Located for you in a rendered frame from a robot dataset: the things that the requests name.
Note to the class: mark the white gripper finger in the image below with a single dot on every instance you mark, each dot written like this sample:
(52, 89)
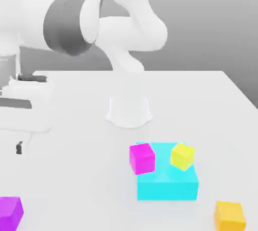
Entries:
(19, 147)

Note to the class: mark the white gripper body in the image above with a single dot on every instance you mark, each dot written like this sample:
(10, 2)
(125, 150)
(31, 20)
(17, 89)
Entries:
(38, 112)

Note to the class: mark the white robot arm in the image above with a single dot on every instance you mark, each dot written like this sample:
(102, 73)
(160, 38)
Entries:
(129, 33)

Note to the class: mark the small purple cube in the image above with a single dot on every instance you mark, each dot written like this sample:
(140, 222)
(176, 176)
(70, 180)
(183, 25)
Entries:
(9, 213)

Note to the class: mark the small magenta cube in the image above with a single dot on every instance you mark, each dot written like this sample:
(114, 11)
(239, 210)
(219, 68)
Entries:
(142, 159)

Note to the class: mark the small yellow cube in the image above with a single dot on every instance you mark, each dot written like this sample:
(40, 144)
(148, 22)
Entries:
(182, 157)

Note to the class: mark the small orange cube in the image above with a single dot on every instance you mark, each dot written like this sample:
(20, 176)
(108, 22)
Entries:
(229, 216)

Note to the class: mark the large cyan box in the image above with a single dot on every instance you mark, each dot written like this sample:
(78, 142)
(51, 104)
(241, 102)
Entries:
(167, 188)

